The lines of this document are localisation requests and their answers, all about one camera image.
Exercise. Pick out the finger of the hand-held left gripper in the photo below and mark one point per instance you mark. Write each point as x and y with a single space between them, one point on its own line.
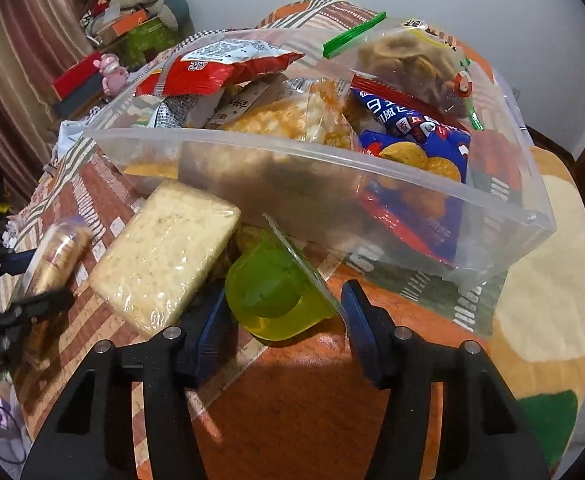
17 261
47 302

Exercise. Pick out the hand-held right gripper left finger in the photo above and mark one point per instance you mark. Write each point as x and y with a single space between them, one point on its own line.
210 330

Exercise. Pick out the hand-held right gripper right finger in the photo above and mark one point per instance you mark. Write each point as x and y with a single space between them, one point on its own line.
360 325

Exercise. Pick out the gold snack packet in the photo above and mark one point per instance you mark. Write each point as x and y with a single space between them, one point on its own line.
60 255

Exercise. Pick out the green jelly cup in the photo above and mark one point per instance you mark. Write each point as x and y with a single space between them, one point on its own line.
272 290

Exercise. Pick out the pale rice cracker packet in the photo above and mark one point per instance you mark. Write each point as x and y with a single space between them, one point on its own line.
167 255

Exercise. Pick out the clear plastic storage bin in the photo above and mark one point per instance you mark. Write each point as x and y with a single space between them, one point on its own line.
292 180

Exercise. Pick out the blue chip packet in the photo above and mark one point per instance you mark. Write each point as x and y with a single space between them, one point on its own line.
412 135

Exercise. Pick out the grey white snack packet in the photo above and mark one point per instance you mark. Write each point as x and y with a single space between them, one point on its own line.
170 112

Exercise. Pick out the red snack packet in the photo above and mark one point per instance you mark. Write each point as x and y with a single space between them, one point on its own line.
202 67

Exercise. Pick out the clear zip bag fried snacks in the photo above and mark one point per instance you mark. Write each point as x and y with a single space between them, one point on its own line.
412 60

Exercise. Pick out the white cloth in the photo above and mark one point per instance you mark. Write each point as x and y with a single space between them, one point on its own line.
75 132

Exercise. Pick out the dark flat box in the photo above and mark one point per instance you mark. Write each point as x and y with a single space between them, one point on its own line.
80 100

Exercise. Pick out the cream green fleece blanket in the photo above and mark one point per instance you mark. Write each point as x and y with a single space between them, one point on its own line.
537 280

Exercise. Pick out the red flat box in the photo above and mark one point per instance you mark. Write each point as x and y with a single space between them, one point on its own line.
75 77

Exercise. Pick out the striped red curtain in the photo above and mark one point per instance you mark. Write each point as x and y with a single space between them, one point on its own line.
17 60

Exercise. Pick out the pink toy figure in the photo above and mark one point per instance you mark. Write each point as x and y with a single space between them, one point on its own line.
114 74

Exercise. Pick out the green cardboard box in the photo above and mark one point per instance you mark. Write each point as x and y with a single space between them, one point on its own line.
147 42

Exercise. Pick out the orange cardboard box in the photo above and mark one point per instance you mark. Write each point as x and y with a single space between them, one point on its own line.
125 25

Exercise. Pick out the grey plush toy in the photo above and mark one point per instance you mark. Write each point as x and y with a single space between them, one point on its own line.
137 7

